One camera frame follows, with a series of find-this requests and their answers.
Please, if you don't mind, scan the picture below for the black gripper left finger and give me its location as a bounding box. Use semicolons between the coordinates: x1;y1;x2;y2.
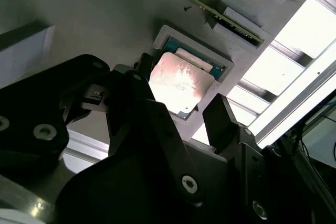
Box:
0;54;204;208

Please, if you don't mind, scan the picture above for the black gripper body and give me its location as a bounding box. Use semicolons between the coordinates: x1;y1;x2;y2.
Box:
55;142;233;224

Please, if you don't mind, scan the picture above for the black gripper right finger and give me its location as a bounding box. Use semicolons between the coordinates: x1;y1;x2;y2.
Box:
202;93;308;224

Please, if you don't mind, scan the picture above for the silver CPU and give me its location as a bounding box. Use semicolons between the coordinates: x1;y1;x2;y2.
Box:
148;37;227;117

